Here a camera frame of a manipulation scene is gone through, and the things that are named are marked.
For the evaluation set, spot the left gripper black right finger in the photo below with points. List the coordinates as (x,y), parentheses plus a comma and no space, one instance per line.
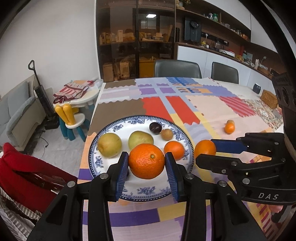
(230,218)

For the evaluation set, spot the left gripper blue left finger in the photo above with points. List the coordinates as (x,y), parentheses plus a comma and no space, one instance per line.
(63,218)

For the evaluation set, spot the orange mandarin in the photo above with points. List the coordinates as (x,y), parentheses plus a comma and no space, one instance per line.
(176,148)
(229,128)
(204,147)

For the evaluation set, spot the orange mandarin front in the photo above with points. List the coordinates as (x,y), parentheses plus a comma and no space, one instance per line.
(229,128)

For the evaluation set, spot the yellow-green pear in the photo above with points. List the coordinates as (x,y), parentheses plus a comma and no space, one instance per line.
(109,145)

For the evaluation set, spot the large orange front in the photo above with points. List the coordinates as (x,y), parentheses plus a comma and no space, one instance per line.
(146,161)

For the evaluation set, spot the green apple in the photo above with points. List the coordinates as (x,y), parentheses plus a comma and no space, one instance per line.
(139,137)

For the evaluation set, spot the orange mandarin back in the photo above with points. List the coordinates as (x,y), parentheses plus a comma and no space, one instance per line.
(176,148)

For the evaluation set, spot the dark plum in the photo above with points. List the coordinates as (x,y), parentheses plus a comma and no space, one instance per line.
(155,128)

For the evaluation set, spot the brown kiwi front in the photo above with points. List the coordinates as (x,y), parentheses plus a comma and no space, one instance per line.
(167,134)

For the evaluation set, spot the blue white porcelain plate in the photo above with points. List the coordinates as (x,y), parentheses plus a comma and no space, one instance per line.
(137,189)

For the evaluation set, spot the colourful patchwork tablecloth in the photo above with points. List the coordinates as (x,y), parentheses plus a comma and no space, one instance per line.
(201,108)

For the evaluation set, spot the floral patterned mat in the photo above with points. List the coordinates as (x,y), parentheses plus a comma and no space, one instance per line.
(265,112)

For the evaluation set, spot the wicker basket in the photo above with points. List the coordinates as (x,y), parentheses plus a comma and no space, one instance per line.
(269,99)

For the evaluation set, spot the dark blue mug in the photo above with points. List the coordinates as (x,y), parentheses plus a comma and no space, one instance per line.
(256,88)

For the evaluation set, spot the yellow white kids chair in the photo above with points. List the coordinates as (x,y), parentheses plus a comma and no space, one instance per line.
(69,119)

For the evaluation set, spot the small kids table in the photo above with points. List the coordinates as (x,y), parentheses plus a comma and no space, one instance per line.
(78,94)

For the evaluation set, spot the grey chair right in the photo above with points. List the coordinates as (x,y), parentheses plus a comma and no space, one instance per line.
(225,73)

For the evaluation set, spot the grey chair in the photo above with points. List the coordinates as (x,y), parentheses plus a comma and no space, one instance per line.
(225,73)
(176,68)

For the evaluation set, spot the black upright vacuum cleaner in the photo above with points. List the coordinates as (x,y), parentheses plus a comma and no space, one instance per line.
(52,121)

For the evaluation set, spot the red cloth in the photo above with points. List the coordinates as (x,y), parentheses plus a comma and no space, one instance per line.
(29,180)

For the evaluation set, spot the grey chair left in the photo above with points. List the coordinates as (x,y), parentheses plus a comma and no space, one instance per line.
(176,68)

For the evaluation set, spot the grey sofa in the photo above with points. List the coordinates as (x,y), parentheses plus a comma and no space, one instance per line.
(21,114)

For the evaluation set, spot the dark glass cabinet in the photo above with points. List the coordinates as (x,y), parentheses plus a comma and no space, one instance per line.
(132,35)

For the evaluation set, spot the black wall coffee machine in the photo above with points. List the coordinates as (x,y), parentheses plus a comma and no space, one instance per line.
(192,30)

